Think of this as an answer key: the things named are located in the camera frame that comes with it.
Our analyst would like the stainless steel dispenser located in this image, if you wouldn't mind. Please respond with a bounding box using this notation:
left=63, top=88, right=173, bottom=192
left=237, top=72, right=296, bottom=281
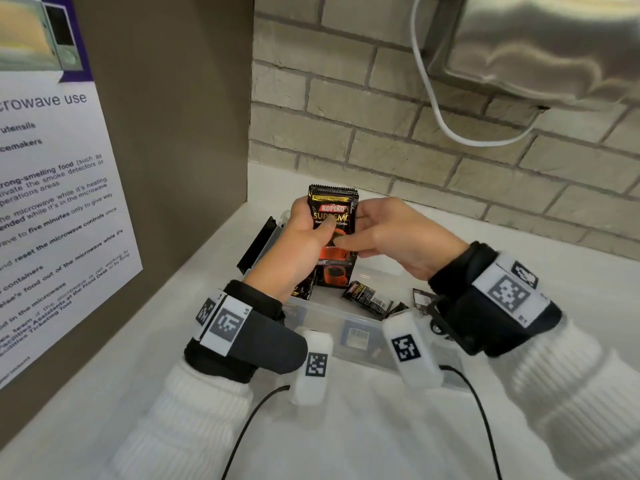
left=424, top=0, right=640, bottom=111

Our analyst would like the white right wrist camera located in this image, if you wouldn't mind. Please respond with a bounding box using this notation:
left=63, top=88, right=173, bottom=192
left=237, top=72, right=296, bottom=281
left=382, top=312, right=444, bottom=391

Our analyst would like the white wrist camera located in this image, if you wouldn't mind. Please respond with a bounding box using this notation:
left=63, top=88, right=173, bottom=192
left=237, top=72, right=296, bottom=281
left=382, top=312, right=444, bottom=391
left=289, top=329, right=334, bottom=408

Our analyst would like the black left wrist strap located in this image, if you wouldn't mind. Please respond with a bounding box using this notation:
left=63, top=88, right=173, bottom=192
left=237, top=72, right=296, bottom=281
left=183, top=280, right=309, bottom=384

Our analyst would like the person's left forearm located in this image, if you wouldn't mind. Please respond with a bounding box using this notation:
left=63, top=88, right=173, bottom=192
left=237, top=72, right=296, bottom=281
left=94, top=359, right=257, bottom=480

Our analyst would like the black wrist strap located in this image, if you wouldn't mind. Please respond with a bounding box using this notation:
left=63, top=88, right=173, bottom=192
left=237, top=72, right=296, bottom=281
left=428, top=241, right=564, bottom=358
left=183, top=280, right=309, bottom=384

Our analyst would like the person's right hand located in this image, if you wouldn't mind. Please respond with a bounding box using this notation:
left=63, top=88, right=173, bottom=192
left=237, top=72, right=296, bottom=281
left=333, top=197, right=470, bottom=282

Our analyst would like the black plastic holder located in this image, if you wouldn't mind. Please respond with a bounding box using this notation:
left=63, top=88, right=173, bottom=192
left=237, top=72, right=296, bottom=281
left=237, top=216, right=287, bottom=276

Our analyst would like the white power cable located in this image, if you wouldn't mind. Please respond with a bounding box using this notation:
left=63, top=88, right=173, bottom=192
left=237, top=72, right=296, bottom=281
left=409, top=0, right=542, bottom=148

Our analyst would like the black left camera cable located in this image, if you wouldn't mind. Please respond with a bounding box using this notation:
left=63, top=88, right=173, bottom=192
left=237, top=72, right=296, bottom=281
left=220, top=384, right=292, bottom=480

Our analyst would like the person's left hand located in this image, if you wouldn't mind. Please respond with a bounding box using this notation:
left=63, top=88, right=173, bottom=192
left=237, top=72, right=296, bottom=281
left=244, top=197, right=339, bottom=302

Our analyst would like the white instruction poster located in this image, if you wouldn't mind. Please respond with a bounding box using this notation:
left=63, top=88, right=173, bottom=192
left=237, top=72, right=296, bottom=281
left=0, top=0, right=144, bottom=391

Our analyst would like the person's right forearm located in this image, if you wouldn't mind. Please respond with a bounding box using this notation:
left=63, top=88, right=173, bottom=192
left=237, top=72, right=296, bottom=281
left=499, top=314, right=640, bottom=480

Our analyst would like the black coffee sachet bundle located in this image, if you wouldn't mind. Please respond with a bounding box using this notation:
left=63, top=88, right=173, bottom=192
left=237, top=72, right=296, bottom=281
left=307, top=184, right=361, bottom=290

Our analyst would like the black right wrist strap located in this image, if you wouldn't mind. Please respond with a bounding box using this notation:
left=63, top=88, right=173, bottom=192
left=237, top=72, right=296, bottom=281
left=428, top=241, right=564, bottom=358

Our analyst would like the clear plastic container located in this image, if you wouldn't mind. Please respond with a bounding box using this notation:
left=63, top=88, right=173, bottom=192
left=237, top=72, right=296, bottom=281
left=279, top=274, right=472, bottom=391

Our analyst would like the brown cabinet side panel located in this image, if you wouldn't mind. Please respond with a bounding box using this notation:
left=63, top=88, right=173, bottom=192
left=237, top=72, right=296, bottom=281
left=0, top=0, right=257, bottom=445

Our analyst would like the black camera cable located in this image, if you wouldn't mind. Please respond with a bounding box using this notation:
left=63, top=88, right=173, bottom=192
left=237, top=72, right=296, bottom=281
left=220, top=384, right=292, bottom=480
left=439, top=363, right=504, bottom=480

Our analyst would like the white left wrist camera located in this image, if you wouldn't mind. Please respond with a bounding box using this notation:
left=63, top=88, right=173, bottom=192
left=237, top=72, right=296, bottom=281
left=289, top=329, right=334, bottom=408

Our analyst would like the black right camera cable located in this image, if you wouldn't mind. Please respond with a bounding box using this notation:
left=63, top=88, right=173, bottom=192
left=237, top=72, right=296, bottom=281
left=439, top=363, right=504, bottom=480

